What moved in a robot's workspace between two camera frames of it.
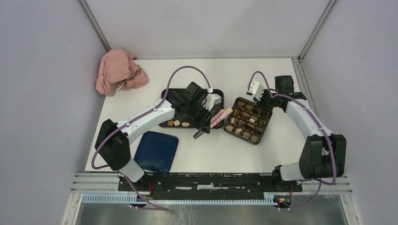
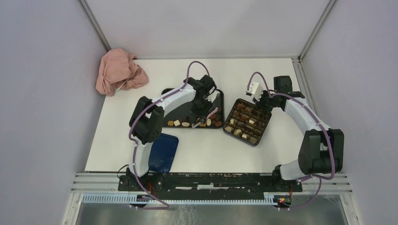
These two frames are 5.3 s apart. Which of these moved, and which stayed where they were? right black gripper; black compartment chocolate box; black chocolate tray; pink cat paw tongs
Moved: pink cat paw tongs
Stayed: black compartment chocolate box; black chocolate tray; right black gripper
